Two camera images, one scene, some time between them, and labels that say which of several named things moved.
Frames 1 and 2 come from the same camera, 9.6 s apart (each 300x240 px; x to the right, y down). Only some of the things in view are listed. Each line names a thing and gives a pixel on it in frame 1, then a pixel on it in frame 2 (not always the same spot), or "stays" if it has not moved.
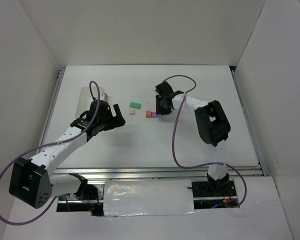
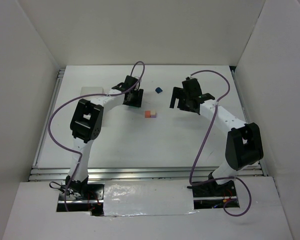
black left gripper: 114,121 → 133,97
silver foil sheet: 148,197 stays
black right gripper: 162,104 → 181,100
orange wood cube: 148,114 stays
